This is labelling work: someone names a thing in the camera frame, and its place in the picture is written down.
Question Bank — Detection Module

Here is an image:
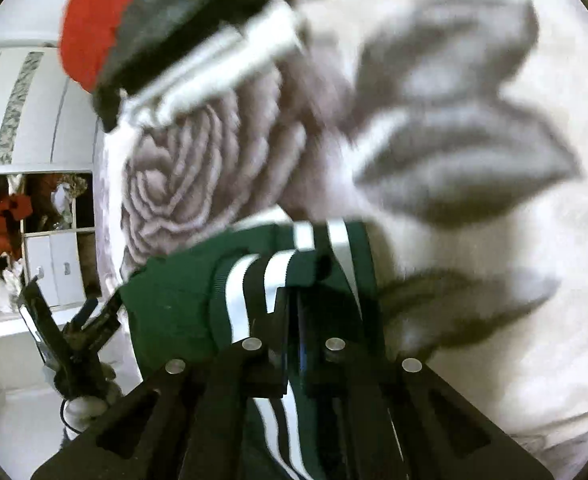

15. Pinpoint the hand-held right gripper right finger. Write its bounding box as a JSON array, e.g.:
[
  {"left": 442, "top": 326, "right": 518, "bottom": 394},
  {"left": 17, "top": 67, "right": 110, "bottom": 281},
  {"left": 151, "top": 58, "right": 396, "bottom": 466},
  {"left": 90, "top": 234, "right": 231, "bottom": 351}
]
[{"left": 296, "top": 287, "right": 556, "bottom": 480}]

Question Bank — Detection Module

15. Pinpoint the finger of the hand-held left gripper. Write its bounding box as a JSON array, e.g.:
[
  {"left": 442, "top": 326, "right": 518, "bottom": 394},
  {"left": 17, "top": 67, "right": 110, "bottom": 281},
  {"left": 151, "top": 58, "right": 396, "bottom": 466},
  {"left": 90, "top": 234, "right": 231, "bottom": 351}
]
[
  {"left": 66, "top": 291, "right": 125, "bottom": 353},
  {"left": 16, "top": 280, "right": 69, "bottom": 361}
]

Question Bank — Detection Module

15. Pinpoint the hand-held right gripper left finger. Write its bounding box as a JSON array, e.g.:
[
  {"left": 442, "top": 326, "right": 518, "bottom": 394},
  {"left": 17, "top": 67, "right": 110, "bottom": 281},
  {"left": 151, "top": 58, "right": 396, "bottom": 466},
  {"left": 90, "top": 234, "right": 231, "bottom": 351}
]
[{"left": 30, "top": 286, "right": 295, "bottom": 480}]

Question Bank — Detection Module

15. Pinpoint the green jacket with striped ribbing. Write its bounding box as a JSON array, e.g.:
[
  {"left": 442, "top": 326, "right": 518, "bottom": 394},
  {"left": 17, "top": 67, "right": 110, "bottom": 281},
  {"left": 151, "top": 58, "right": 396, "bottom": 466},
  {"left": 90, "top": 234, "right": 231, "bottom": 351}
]
[{"left": 118, "top": 219, "right": 405, "bottom": 480}]

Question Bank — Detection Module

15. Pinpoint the cream floral blanket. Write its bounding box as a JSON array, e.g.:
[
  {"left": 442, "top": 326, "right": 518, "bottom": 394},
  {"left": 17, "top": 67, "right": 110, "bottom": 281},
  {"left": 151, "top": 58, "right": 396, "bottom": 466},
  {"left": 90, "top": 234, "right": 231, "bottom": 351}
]
[{"left": 92, "top": 0, "right": 588, "bottom": 480}]

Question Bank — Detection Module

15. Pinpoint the white wardrobe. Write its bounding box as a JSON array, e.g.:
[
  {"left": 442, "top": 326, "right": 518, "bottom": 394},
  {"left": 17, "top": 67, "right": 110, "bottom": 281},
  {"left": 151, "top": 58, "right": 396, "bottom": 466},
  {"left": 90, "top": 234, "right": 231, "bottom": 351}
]
[{"left": 0, "top": 42, "right": 100, "bottom": 179}]

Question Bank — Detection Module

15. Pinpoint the red folded garment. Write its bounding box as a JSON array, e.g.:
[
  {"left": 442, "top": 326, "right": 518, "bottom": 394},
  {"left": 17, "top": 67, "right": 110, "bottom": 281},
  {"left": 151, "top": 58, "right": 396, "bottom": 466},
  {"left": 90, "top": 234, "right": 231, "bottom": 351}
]
[{"left": 58, "top": 0, "right": 142, "bottom": 93}]

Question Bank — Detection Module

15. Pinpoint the dark garment with white stripes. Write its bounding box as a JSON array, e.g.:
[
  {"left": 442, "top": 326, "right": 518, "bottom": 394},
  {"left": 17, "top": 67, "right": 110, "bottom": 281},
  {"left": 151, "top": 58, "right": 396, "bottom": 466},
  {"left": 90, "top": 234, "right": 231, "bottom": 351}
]
[{"left": 91, "top": 0, "right": 307, "bottom": 132}]

